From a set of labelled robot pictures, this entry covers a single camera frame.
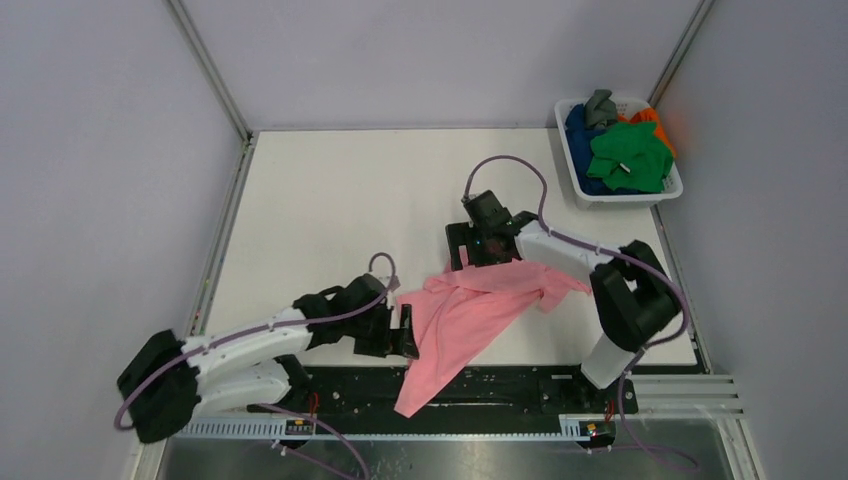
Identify white plastic laundry basket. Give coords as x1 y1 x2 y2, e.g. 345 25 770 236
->
553 98 684 210

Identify grey t shirt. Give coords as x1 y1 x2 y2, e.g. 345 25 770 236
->
584 89 618 130

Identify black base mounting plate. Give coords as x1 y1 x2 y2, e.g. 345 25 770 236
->
277 366 639 420

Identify orange t shirt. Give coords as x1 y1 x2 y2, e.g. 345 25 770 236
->
618 107 677 158

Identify white slotted cable duct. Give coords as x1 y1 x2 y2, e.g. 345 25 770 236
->
176 411 617 443

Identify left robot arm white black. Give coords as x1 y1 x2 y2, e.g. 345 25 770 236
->
115 274 419 444

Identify blue t shirt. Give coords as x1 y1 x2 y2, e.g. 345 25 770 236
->
564 104 640 196

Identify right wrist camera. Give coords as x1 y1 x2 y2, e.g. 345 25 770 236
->
462 190 512 230

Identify green t shirt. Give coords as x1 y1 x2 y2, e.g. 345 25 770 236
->
587 122 674 194

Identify pink t shirt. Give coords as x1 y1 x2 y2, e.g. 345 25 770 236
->
394 261 591 418

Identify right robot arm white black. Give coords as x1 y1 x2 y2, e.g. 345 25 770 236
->
445 212 682 390

